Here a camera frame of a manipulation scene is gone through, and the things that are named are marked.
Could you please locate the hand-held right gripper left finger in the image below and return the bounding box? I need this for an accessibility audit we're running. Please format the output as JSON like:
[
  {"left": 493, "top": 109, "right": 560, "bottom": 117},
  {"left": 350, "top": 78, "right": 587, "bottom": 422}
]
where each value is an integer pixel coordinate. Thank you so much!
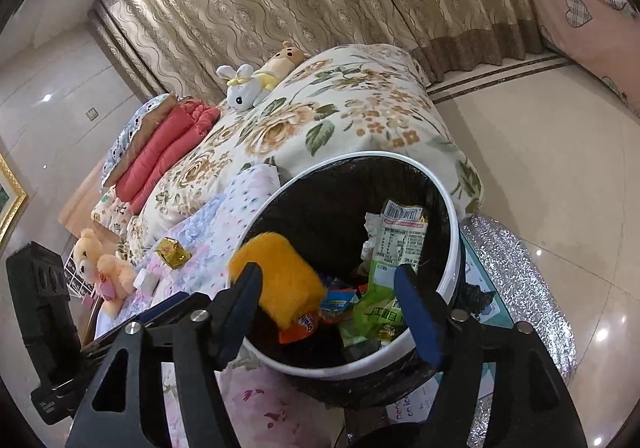
[{"left": 65, "top": 264, "right": 263, "bottom": 448}]

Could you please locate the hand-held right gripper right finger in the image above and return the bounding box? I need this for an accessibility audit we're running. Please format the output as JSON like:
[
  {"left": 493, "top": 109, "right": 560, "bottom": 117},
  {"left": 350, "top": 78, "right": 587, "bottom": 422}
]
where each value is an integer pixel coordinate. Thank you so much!
[{"left": 392, "top": 264, "right": 588, "bottom": 448}]

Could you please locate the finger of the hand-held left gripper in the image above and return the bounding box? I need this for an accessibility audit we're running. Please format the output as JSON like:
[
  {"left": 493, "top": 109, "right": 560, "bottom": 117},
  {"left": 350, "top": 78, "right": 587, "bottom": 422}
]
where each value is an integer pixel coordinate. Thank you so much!
[{"left": 80, "top": 295, "right": 201, "bottom": 364}]

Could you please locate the green snack packet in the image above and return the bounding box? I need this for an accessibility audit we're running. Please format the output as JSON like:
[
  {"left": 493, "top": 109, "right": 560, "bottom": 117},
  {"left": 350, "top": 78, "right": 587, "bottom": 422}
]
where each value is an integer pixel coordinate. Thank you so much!
[{"left": 337, "top": 273, "right": 408, "bottom": 348}]

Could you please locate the orange snack packet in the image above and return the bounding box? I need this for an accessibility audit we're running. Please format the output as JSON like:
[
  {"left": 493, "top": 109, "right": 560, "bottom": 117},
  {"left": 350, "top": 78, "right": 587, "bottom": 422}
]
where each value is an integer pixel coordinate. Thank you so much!
[{"left": 227, "top": 233, "right": 328, "bottom": 345}]

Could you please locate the white bin with black liner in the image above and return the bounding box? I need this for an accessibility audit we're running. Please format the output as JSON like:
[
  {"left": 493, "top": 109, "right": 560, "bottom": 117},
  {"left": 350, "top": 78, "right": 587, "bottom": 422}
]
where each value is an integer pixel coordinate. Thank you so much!
[{"left": 227, "top": 152, "right": 468, "bottom": 409}]

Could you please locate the small white box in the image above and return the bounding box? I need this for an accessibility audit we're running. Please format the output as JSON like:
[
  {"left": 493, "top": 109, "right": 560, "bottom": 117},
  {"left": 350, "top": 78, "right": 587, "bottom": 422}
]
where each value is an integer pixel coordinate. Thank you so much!
[{"left": 134, "top": 268, "right": 160, "bottom": 291}]

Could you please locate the peach teddy bear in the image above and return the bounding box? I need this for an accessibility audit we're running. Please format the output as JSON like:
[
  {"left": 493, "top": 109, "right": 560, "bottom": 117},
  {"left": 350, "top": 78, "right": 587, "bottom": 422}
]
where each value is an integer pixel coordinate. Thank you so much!
[{"left": 95, "top": 253, "right": 138, "bottom": 319}]

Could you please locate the gold foil wrapper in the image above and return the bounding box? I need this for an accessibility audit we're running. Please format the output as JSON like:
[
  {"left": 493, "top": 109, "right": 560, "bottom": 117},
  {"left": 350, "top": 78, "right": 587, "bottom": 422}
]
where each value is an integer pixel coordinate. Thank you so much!
[{"left": 156, "top": 237, "right": 192, "bottom": 270}]

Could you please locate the cream teddy bear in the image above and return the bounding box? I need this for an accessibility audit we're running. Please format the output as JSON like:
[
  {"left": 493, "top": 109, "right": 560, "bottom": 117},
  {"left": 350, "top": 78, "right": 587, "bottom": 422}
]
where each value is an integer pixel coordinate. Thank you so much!
[{"left": 74, "top": 228, "right": 101, "bottom": 283}]

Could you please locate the blue orange snack wrapper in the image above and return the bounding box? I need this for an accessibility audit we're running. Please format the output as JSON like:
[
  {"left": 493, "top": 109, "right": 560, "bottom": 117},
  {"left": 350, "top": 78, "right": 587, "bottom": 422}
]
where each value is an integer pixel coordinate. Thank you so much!
[{"left": 320, "top": 285, "right": 366, "bottom": 326}]

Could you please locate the white barcode packet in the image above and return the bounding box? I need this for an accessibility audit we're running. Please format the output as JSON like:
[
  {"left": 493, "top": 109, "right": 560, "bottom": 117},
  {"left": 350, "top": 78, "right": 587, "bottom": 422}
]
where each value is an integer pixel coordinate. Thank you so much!
[{"left": 362, "top": 198, "right": 432, "bottom": 279}]

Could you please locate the silver foil mat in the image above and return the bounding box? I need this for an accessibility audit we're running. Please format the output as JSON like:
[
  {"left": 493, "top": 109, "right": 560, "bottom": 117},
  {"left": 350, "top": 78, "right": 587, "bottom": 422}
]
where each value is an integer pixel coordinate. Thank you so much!
[{"left": 345, "top": 215, "right": 576, "bottom": 448}]

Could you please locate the wooden headboard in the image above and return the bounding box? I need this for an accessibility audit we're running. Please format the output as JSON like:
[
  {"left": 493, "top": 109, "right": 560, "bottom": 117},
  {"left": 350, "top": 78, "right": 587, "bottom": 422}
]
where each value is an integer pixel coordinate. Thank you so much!
[{"left": 57, "top": 163, "right": 116, "bottom": 229}]

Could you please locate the red folded quilt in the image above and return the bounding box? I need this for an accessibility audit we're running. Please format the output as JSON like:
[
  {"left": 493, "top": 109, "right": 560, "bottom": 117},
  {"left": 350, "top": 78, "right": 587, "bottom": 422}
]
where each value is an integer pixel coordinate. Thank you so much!
[{"left": 115, "top": 98, "right": 222, "bottom": 201}]

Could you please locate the dotted pillow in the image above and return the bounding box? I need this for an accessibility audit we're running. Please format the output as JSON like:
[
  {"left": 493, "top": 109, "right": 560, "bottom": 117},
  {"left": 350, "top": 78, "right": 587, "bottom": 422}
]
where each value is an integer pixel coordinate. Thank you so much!
[{"left": 100, "top": 92, "right": 178, "bottom": 189}]

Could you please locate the cream floral quilt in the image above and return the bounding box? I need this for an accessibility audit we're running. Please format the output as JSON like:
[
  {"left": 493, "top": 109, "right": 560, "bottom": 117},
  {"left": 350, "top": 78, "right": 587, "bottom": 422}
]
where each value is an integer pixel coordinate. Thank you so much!
[{"left": 127, "top": 44, "right": 483, "bottom": 259}]

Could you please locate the white bunny plush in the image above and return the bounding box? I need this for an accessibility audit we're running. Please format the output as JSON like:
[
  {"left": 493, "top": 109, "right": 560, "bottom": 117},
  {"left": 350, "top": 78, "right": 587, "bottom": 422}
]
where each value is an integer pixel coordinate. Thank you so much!
[{"left": 216, "top": 64, "right": 276, "bottom": 108}]

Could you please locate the yellow bear plush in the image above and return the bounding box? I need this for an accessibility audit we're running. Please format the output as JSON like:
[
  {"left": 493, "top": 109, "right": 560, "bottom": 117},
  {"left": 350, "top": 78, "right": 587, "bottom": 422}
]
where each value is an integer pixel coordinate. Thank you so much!
[{"left": 252, "top": 40, "right": 311, "bottom": 91}]

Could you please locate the gold picture frame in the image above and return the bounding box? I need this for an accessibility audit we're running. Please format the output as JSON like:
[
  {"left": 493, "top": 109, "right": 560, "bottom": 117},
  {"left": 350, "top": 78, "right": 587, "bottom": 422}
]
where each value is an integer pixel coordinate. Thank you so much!
[{"left": 0, "top": 153, "right": 28, "bottom": 243}]

